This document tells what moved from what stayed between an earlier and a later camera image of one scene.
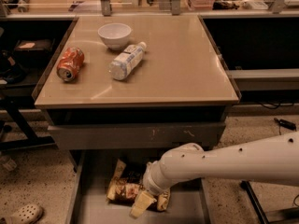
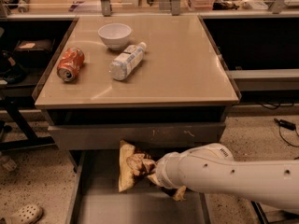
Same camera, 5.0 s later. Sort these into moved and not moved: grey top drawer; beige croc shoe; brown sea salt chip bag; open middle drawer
Moved: brown sea salt chip bag
Not moved: open middle drawer; beige croc shoe; grey top drawer
